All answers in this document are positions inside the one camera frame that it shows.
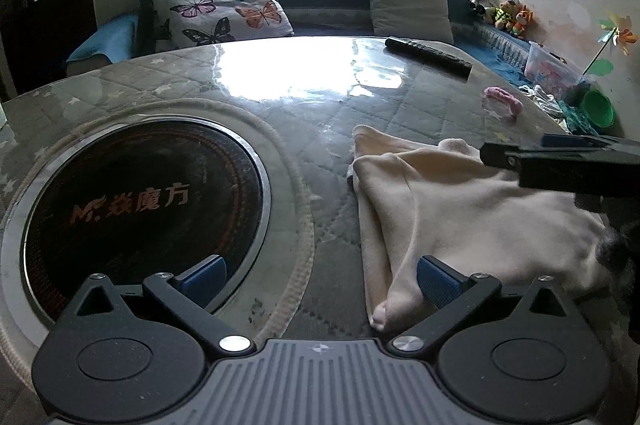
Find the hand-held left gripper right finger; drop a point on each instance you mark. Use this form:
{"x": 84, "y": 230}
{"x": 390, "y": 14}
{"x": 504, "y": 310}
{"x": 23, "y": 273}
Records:
{"x": 436, "y": 281}

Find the cream long-sleeve garment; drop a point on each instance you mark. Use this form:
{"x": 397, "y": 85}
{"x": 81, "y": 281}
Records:
{"x": 450, "y": 210}

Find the pink hair scrunchie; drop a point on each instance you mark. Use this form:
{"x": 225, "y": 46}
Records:
{"x": 505, "y": 97}

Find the teal knitted cloth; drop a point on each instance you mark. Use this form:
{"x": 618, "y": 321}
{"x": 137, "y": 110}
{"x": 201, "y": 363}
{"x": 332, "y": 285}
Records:
{"x": 577, "y": 117}

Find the butterfly print pillow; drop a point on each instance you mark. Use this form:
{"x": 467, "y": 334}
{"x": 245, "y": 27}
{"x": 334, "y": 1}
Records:
{"x": 220, "y": 10}

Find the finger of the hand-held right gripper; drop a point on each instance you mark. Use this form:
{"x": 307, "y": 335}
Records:
{"x": 570, "y": 140}
{"x": 560, "y": 167}

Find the white crumpled cloth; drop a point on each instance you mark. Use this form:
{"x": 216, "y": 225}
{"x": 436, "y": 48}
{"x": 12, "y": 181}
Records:
{"x": 542, "y": 97}

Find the clear plastic storage box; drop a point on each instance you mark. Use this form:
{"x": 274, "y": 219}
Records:
{"x": 552, "y": 70}

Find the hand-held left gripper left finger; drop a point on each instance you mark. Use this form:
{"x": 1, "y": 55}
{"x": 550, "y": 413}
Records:
{"x": 202, "y": 279}

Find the green plastic bowl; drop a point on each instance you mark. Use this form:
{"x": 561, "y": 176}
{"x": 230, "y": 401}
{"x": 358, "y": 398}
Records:
{"x": 597, "y": 107}

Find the black round induction cooktop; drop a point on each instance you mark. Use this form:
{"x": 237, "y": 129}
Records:
{"x": 140, "y": 215}

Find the orange plush toy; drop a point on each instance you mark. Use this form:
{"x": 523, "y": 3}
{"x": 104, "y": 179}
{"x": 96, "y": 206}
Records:
{"x": 524, "y": 21}

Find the colourful pinwheel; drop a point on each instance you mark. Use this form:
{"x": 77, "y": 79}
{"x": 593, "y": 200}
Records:
{"x": 620, "y": 32}

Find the plain grey pillow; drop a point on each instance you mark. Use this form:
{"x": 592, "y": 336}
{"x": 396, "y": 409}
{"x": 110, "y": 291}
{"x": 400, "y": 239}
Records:
{"x": 410, "y": 5}

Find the quilted star table cover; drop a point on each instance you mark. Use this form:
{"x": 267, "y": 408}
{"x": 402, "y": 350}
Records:
{"x": 310, "y": 105}

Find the black remote control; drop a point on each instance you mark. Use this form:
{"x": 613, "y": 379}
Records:
{"x": 430, "y": 55}

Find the yellow-green plush toy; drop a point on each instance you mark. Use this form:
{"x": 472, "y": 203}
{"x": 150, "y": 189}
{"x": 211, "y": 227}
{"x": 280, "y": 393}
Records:
{"x": 506, "y": 14}

